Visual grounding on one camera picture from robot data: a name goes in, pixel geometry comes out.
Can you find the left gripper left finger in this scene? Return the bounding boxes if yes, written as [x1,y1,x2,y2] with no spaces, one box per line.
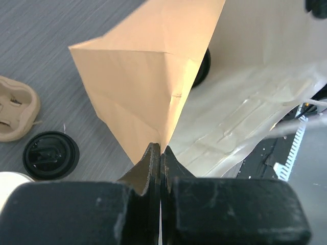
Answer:
[1,143,160,244]

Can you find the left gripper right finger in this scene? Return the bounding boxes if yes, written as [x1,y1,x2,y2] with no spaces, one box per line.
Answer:
[160,148,312,244]

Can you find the black coffee cup lid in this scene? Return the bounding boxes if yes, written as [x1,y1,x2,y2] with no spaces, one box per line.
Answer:
[192,49,211,89]

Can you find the brown paper bag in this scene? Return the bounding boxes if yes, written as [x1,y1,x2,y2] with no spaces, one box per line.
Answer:
[69,1,326,176]

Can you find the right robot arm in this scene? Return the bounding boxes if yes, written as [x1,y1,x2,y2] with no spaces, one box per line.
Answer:
[305,0,327,19]

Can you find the stack of black lids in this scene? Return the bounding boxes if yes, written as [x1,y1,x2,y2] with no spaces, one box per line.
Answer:
[22,131,80,180]

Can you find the stack of paper cups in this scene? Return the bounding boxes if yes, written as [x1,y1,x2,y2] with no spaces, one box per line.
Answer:
[0,171,34,211]

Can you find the cardboard cup carrier stack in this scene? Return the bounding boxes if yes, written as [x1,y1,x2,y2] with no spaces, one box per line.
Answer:
[1,76,41,142]

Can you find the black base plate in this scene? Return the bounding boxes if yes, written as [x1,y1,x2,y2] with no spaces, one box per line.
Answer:
[233,102,327,181]

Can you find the aluminium frame rail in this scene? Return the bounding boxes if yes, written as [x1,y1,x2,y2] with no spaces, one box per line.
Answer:
[273,116,308,182]

